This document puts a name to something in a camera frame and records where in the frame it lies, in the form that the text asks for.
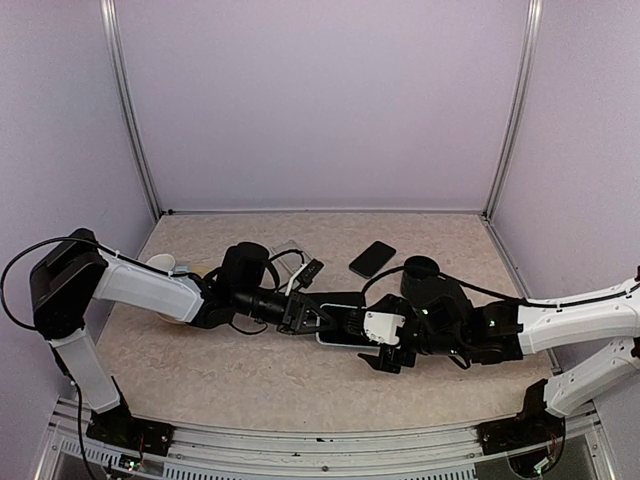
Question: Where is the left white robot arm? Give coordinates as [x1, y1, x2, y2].
[29, 228, 340, 445]

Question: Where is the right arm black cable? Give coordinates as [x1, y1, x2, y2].
[360, 266, 640, 306]

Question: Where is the beige round plate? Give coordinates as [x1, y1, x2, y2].
[156, 265, 211, 325]

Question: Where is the white paper cup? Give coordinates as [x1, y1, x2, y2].
[146, 253, 176, 272]

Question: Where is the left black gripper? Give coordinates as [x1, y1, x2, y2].
[234, 286, 338, 335]

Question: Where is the light blue phone case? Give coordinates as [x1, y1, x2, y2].
[314, 301, 401, 350]

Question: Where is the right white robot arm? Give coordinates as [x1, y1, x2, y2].
[344, 266, 639, 444]

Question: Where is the clear white phone case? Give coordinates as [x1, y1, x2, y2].
[270, 240, 311, 274]

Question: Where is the black phone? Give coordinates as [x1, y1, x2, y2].
[348, 241, 397, 279]

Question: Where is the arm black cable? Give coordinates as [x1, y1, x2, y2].
[360, 266, 640, 306]
[0, 237, 101, 331]

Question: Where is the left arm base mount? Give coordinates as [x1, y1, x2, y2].
[86, 412, 175, 457]

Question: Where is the dark green mug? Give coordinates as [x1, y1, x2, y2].
[400, 255, 447, 303]

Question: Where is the black phone front table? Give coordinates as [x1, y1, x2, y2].
[315, 302, 381, 349]

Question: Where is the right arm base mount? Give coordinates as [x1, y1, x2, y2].
[476, 379, 566, 455]

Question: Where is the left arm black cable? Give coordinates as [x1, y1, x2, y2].
[0, 237, 101, 331]

